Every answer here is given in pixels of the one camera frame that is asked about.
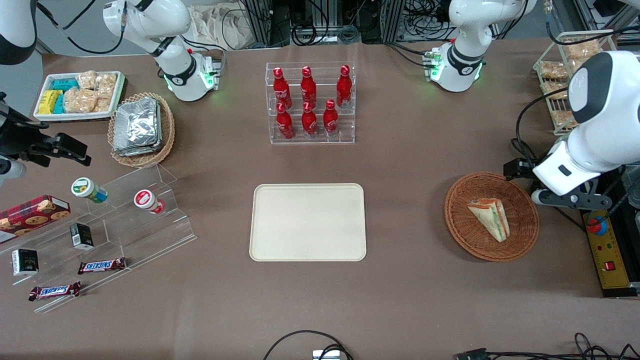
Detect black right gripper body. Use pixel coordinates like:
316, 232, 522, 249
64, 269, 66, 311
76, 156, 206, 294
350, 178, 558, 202
0, 116, 61, 167

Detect triangular sandwich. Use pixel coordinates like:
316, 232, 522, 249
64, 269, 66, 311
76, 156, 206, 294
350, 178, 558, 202
467, 197, 511, 244

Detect white rectangular snack tray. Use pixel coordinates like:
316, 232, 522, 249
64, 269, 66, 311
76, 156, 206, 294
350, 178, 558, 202
33, 70, 126, 123

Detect oval light wicker basket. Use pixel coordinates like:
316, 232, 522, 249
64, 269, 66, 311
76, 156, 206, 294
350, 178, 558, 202
107, 92, 176, 169

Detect round brown wicker basket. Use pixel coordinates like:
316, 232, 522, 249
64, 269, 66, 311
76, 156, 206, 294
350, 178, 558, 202
444, 172, 540, 263

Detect beige plastic tray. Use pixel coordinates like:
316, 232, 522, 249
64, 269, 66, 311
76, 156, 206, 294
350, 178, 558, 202
249, 183, 368, 263

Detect green lid cup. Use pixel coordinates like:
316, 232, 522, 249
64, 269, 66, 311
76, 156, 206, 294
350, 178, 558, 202
70, 177, 109, 204

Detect yellow snack packet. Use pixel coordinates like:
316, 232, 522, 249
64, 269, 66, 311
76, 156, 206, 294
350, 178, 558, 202
38, 89, 64, 115

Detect silver foil pack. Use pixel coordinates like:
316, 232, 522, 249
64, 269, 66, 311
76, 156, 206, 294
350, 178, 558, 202
112, 100, 164, 157
114, 97, 161, 151

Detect red cookie box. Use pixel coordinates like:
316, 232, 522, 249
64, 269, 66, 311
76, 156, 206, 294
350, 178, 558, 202
0, 194, 71, 245

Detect small black box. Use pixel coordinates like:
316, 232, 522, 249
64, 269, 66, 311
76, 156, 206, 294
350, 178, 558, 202
69, 222, 95, 251
11, 248, 40, 277

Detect red lid cup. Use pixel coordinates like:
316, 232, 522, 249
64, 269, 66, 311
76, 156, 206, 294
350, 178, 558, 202
133, 189, 166, 215

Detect yellow emergency stop panel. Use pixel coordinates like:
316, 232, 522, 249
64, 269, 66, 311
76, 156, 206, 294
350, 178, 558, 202
582, 207, 632, 292

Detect clear acrylic stepped stand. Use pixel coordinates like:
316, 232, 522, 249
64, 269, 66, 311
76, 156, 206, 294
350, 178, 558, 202
0, 162, 198, 314

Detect snickers chocolate bar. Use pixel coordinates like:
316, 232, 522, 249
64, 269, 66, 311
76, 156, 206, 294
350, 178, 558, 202
28, 281, 82, 302
77, 257, 127, 275

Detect red cola bottle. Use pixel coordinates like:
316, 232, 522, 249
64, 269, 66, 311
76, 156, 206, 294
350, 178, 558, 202
322, 98, 340, 137
272, 67, 293, 109
300, 65, 318, 107
301, 101, 319, 137
336, 64, 353, 109
275, 102, 295, 140

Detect clear acrylic bottle rack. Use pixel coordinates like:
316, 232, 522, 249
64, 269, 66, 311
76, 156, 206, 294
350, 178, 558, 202
265, 61, 356, 146

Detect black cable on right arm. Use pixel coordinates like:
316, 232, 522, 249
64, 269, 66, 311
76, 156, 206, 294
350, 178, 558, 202
36, 0, 127, 55

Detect white wire rack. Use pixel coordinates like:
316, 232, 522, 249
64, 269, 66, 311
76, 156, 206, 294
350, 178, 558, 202
532, 29, 617, 136

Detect black tangled cables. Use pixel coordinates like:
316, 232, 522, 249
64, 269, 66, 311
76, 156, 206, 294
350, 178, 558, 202
454, 332, 640, 360

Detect aluminium frame post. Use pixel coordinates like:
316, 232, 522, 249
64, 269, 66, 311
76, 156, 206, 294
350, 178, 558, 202
380, 0, 406, 44
240, 0, 274, 49

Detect black looped cable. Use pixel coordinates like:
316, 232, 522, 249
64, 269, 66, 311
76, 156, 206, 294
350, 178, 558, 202
263, 329, 354, 360

